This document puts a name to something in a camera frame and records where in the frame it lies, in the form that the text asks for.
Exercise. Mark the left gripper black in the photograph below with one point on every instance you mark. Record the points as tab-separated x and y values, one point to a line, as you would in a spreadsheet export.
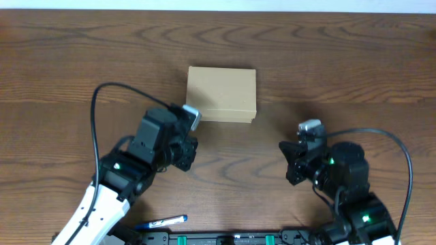
187	148

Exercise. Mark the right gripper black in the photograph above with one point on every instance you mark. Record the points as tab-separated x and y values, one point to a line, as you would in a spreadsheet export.
296	154

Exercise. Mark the brown cardboard box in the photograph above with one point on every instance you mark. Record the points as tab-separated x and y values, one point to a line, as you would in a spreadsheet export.
222	94

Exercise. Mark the blue capped white marker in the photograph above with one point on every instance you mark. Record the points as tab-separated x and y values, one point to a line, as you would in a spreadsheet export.
163	222

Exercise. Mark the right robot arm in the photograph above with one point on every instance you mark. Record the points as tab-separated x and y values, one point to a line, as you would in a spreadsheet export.
339	175

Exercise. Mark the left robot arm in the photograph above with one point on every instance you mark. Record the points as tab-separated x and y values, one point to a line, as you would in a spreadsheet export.
162	139

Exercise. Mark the black mounting rail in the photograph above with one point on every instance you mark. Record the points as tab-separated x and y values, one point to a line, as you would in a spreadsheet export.
284	237

